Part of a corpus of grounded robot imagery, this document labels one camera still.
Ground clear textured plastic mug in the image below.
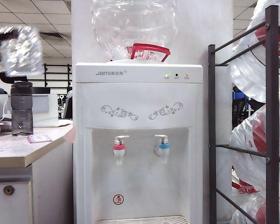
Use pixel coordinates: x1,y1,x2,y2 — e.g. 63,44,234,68
0,25,44,77

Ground white tap blue collar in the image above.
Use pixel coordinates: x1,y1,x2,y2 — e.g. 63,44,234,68
154,134,171,165

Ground dark grey water bottle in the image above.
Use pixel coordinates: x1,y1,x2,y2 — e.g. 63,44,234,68
11,81,34,136

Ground white translucent desk box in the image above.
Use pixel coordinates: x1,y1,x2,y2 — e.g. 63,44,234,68
32,93,59,128

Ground white floor water dispenser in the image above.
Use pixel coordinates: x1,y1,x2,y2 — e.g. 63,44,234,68
73,62,204,224

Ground white desk cabinet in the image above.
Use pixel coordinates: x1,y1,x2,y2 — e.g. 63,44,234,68
0,123,74,224

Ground bagged water jug red label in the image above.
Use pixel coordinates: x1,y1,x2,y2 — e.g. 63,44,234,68
228,0,280,103

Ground bagged water jug red cap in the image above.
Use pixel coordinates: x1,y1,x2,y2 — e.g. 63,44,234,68
230,105,280,194

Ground black chair headrest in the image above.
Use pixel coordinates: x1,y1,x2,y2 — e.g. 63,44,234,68
0,71,28,84

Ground black flat monitor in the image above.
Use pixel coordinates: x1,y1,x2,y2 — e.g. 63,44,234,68
32,87,51,94

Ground pink paper packet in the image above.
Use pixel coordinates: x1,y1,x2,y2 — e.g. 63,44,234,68
27,134,52,144

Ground white tap red collar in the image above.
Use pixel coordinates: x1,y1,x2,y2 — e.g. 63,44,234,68
113,135,130,166

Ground cream drip tray grille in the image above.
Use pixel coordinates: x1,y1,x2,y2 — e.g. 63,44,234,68
95,215,189,224

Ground dark metal jug rack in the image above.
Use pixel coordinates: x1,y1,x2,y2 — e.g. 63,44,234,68
207,5,280,224

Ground black wall shelf rails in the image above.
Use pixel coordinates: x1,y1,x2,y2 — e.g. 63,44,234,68
41,63,73,88

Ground clear water jug red handle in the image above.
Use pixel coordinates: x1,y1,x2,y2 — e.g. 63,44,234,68
91,0,178,63

